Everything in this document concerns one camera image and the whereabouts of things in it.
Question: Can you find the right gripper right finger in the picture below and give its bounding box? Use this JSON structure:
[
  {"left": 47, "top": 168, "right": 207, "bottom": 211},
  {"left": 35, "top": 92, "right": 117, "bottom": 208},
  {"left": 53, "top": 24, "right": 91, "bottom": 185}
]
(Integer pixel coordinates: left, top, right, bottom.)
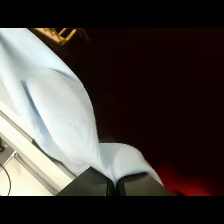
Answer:
[{"left": 115, "top": 172, "right": 175, "bottom": 197}]

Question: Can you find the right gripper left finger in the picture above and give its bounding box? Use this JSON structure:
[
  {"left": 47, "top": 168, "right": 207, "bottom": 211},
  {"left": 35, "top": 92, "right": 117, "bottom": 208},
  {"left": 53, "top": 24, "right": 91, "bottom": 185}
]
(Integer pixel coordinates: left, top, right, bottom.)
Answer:
[{"left": 56, "top": 166, "right": 116, "bottom": 197}]

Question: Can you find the light blue shirt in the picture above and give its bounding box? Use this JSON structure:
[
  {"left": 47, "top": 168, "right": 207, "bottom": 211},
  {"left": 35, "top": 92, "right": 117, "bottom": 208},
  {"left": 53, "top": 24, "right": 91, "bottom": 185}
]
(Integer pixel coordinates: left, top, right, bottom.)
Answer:
[{"left": 0, "top": 28, "right": 164, "bottom": 187}]

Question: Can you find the silver frame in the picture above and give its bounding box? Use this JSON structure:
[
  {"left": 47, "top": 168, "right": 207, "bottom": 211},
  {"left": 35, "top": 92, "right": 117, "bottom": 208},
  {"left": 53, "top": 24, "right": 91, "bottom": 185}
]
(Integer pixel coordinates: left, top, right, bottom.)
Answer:
[{"left": 0, "top": 109, "right": 77, "bottom": 197}]

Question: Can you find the black cable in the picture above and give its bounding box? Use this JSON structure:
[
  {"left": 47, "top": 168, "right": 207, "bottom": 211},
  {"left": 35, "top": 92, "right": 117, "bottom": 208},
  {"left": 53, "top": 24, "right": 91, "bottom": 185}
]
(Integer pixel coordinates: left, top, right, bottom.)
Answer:
[{"left": 0, "top": 163, "right": 12, "bottom": 197}]

